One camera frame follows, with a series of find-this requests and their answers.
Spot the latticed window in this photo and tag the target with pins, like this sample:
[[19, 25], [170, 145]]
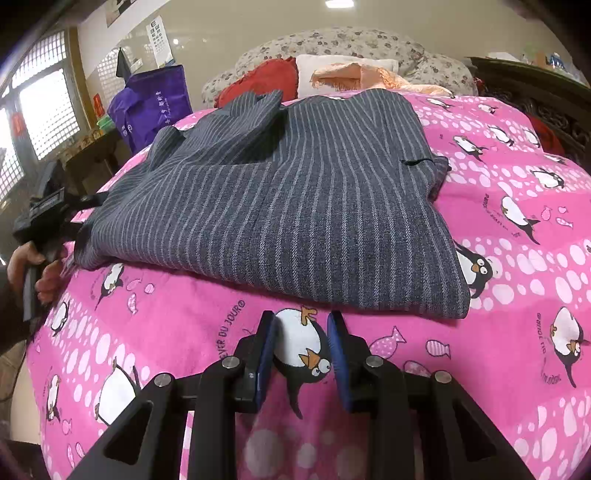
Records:
[[41, 110]]

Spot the white wall calendar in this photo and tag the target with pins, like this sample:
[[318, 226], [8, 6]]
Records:
[[159, 43]]

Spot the purple tote bag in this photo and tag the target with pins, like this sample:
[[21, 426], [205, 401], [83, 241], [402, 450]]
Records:
[[149, 102]]

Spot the orange fringed scarf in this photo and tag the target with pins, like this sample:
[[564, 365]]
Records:
[[369, 76]]

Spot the pink penguin blanket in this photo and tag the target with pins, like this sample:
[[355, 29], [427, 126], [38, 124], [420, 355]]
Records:
[[522, 219]]

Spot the floral grey duvet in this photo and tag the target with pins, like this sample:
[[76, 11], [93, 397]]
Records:
[[416, 64]]

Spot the green basket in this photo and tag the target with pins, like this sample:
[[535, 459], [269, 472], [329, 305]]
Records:
[[105, 123]]

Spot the grey striped garment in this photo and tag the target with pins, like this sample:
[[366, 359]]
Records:
[[329, 200]]

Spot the white pillow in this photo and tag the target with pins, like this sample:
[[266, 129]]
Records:
[[307, 64]]

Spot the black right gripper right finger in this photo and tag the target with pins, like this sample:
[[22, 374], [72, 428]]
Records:
[[420, 427]]

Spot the left hand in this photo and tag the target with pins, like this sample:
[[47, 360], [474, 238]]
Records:
[[49, 284]]

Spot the red pillow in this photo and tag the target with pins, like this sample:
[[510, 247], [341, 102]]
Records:
[[273, 74]]

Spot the dark wooden side table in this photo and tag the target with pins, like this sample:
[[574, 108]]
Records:
[[78, 164]]

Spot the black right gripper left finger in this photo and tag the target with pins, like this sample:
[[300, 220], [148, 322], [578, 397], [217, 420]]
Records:
[[193, 416]]

